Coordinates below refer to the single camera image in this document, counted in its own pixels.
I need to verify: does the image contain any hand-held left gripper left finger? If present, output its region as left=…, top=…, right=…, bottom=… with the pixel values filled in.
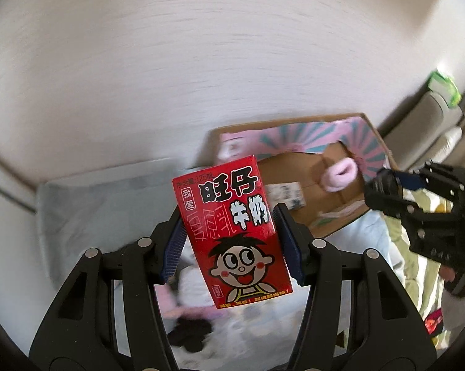
left=29, top=205, right=187, bottom=371

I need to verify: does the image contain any person's right forearm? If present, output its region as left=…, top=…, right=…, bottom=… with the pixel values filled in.
left=441, top=278, right=465, bottom=356

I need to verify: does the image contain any white shipping label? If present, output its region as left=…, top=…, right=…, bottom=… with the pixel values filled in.
left=265, top=181, right=306, bottom=211

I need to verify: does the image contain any black scrunchie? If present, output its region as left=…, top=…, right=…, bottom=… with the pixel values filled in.
left=168, top=317, right=214, bottom=348

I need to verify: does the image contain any small red packet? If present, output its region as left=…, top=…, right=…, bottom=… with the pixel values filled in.
left=424, top=311, right=446, bottom=335

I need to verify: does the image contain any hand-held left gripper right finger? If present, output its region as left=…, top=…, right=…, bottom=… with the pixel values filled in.
left=273, top=203, right=438, bottom=371

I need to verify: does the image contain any cardboard box with pink lining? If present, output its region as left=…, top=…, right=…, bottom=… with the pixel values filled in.
left=209, top=113, right=401, bottom=238

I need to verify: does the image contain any green and white packet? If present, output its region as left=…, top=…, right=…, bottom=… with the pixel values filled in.
left=428, top=70, right=462, bottom=108

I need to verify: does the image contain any white plush toy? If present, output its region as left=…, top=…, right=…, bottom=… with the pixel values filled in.
left=176, top=267, right=212, bottom=310

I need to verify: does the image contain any red milk carton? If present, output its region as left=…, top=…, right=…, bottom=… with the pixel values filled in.
left=173, top=155, right=294, bottom=310

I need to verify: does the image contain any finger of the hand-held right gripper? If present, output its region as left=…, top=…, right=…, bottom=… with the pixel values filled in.
left=364, top=168, right=427, bottom=221
left=412, top=161, right=465, bottom=212

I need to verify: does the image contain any green patterned blanket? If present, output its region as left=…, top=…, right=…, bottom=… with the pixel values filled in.
left=383, top=189, right=465, bottom=352

